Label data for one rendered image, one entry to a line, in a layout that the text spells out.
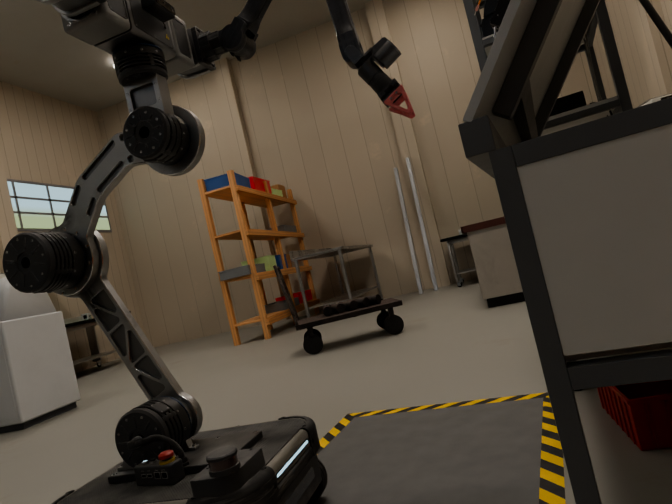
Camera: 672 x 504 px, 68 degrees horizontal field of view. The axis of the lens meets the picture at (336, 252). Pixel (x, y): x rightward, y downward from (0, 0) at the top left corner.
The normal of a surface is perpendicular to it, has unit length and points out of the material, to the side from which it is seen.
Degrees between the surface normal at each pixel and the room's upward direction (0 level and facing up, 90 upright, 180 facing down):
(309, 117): 90
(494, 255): 90
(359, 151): 90
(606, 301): 90
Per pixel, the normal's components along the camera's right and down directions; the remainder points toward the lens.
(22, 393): 0.93, -0.23
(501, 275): -0.29, 0.03
